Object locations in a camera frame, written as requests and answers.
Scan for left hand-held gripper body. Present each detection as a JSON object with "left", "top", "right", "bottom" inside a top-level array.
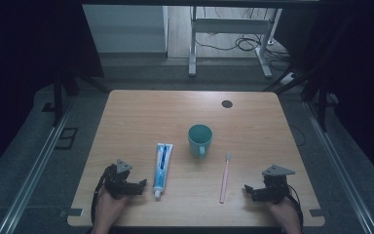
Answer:
[{"left": 102, "top": 158, "right": 136, "bottom": 200}]

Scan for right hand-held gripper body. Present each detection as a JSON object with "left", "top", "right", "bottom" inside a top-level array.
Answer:
[{"left": 255, "top": 164, "right": 296, "bottom": 205}]

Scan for white and blue toothpaste tube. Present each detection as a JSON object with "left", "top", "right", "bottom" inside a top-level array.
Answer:
[{"left": 152, "top": 142, "right": 174, "bottom": 202}]

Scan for pink toothbrush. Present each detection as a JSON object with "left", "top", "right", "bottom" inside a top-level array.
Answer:
[{"left": 219, "top": 152, "right": 232, "bottom": 205}]

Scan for teal cup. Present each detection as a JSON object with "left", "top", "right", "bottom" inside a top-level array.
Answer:
[{"left": 187, "top": 123, "right": 214, "bottom": 160}]

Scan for person's left hand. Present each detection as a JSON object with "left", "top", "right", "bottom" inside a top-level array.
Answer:
[{"left": 93, "top": 186, "right": 131, "bottom": 228}]

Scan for person's right hand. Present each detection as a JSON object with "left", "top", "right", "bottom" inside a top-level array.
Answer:
[{"left": 265, "top": 195, "right": 302, "bottom": 229}]

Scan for black metal stand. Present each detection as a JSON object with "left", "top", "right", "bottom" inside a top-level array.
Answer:
[
  {"left": 41, "top": 62, "right": 109, "bottom": 129},
  {"left": 262, "top": 62, "right": 339, "bottom": 133}
]

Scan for white power strip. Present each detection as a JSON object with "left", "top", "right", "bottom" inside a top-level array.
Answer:
[{"left": 280, "top": 72, "right": 297, "bottom": 87}]

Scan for dark curtain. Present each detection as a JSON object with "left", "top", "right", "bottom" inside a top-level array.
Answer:
[
  {"left": 0, "top": 0, "right": 105, "bottom": 183},
  {"left": 274, "top": 0, "right": 374, "bottom": 193}
]

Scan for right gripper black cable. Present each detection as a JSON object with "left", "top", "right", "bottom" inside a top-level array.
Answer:
[{"left": 284, "top": 183, "right": 305, "bottom": 230}]

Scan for thin black floor cable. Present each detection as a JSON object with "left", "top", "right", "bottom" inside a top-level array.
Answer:
[{"left": 287, "top": 122, "right": 307, "bottom": 148}]

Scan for grey floor rail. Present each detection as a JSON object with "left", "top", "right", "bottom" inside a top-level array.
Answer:
[
  {"left": 302, "top": 100, "right": 373, "bottom": 234},
  {"left": 0, "top": 97, "right": 76, "bottom": 234}
]

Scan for black floor cables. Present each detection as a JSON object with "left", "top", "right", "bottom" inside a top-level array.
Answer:
[{"left": 194, "top": 7, "right": 291, "bottom": 71}]

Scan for white desk frame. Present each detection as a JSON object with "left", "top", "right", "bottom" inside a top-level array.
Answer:
[{"left": 188, "top": 5, "right": 283, "bottom": 79}]

